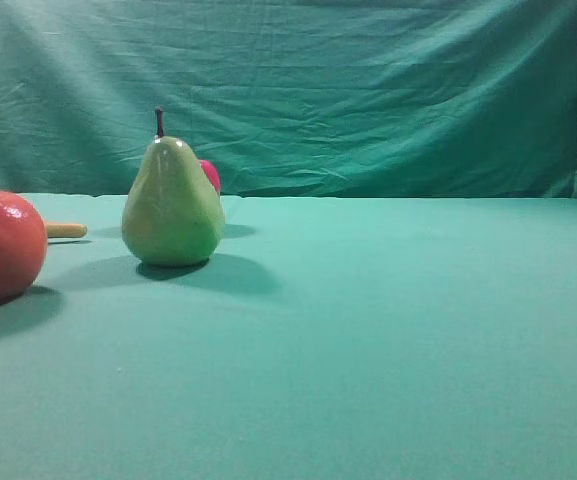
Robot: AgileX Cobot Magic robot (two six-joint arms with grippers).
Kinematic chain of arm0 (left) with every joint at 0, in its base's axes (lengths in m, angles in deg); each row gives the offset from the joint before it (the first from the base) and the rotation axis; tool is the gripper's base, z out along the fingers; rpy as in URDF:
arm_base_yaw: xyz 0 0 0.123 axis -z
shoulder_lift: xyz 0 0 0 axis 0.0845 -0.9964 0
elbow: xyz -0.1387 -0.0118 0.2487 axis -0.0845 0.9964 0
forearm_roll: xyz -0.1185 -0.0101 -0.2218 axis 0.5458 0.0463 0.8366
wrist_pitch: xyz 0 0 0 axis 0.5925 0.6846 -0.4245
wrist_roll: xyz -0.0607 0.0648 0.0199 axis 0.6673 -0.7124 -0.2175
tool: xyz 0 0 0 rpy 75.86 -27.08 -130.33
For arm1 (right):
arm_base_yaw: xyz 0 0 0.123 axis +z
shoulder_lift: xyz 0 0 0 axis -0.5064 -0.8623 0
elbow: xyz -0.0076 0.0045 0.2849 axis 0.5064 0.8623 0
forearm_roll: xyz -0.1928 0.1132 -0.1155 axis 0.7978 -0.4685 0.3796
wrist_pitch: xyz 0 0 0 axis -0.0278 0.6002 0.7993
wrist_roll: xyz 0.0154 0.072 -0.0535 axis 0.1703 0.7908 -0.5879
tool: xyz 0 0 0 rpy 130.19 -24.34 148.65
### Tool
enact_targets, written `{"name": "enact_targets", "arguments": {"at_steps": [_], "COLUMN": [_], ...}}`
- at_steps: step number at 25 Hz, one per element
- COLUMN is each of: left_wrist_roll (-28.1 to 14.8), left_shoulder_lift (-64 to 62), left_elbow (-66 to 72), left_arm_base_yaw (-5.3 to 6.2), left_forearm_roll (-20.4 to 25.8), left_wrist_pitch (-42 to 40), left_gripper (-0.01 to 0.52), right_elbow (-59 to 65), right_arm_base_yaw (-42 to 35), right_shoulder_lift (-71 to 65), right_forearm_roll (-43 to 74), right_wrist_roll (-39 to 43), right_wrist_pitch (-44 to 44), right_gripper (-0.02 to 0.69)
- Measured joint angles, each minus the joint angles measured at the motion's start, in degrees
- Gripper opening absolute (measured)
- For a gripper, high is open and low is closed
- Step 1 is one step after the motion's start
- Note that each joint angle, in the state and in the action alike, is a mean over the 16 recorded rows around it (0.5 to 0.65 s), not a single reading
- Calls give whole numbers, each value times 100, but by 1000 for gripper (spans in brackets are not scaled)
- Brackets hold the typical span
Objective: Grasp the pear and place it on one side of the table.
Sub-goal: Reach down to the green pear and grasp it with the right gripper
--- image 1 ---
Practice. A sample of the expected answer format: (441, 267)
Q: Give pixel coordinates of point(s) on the green pear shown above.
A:
(173, 216)

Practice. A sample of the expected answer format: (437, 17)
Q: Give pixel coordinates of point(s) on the red apple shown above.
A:
(212, 174)

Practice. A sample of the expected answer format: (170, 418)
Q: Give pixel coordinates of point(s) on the green backdrop cloth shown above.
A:
(294, 98)

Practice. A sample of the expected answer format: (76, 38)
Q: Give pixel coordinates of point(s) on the yellow banana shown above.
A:
(65, 230)

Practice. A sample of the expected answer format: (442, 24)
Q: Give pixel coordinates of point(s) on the orange tangerine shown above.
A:
(23, 244)

